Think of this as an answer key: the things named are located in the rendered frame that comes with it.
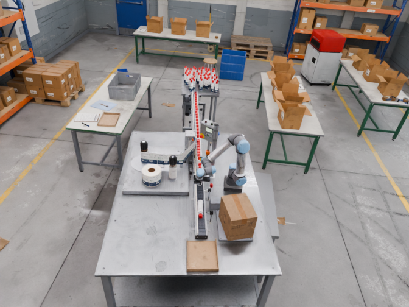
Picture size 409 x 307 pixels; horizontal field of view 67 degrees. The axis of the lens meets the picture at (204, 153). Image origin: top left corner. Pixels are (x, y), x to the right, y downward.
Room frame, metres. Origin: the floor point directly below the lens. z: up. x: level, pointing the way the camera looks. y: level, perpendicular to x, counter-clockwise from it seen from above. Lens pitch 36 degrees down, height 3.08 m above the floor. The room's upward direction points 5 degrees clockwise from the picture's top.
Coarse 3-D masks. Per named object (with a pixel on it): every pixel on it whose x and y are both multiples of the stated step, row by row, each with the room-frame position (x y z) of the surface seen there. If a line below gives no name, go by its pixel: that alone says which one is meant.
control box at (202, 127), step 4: (204, 120) 2.75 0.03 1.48; (208, 120) 2.76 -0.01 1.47; (204, 124) 2.68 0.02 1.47; (208, 124) 2.67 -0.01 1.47; (200, 128) 2.70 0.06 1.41; (204, 128) 2.67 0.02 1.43; (212, 128) 2.63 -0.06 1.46; (200, 132) 2.70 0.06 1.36; (204, 132) 2.67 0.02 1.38; (208, 132) 2.65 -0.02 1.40; (204, 136) 2.67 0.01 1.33; (208, 136) 2.65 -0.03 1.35; (212, 136) 2.63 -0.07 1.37; (208, 140) 2.65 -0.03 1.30; (212, 140) 2.62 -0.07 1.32
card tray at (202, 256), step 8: (216, 240) 1.74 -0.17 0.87; (192, 248) 1.66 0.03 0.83; (200, 248) 1.67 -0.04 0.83; (208, 248) 1.67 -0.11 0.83; (216, 248) 1.67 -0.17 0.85; (192, 256) 1.57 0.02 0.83; (200, 256) 1.58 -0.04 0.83; (208, 256) 1.59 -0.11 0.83; (216, 256) 1.59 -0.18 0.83; (192, 264) 1.50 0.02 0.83; (200, 264) 1.51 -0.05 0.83; (208, 264) 1.51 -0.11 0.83; (216, 264) 1.52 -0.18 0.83
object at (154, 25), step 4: (148, 16) 8.34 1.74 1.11; (152, 16) 8.54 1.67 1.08; (156, 16) 8.54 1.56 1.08; (148, 20) 8.13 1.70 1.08; (152, 20) 8.11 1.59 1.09; (156, 20) 8.08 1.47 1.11; (160, 20) 8.16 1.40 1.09; (148, 24) 8.17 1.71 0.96; (152, 24) 8.16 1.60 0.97; (156, 24) 8.15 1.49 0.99; (160, 24) 8.18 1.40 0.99; (148, 28) 8.17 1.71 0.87; (152, 28) 8.16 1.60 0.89; (156, 28) 8.15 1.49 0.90; (160, 28) 8.17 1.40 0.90; (152, 32) 8.16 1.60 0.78; (156, 32) 8.15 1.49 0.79; (160, 32) 8.17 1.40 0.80
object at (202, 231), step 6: (198, 186) 2.39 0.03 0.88; (198, 192) 2.30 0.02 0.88; (198, 198) 2.22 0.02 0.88; (198, 216) 1.98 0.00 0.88; (198, 222) 1.91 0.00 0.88; (204, 222) 1.92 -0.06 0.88; (198, 228) 1.84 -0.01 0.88; (204, 228) 1.85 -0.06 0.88; (198, 234) 1.78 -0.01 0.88; (204, 234) 1.78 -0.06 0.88
